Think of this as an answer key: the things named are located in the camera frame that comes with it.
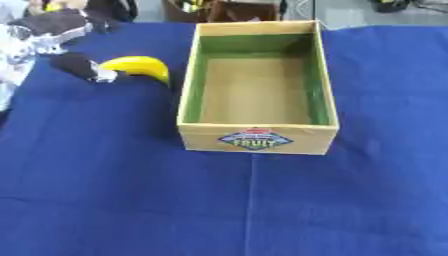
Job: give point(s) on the yellow toy banana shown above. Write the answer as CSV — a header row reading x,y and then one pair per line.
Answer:
x,y
140,65

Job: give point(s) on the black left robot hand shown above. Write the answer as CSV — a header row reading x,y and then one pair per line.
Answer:
x,y
55,21

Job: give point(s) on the tan cardboard box green inside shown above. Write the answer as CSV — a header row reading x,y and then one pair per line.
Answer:
x,y
256,138

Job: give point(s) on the brown chair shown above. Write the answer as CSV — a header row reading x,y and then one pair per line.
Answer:
x,y
239,10

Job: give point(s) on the black bag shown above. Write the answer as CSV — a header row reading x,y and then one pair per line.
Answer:
x,y
389,5

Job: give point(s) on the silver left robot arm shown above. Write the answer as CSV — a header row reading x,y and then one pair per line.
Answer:
x,y
16,63

